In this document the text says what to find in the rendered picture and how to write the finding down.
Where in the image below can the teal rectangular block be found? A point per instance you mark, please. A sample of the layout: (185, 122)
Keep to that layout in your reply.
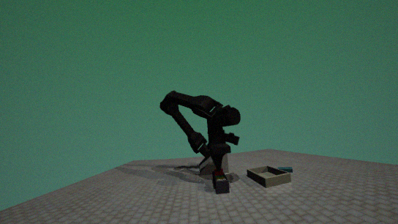
(288, 169)

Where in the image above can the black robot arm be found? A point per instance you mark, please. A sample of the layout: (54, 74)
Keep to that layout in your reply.
(201, 105)

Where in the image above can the beige square tray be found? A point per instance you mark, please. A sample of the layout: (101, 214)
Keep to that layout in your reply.
(268, 176)

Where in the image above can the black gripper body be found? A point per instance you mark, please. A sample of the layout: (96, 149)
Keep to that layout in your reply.
(216, 145)

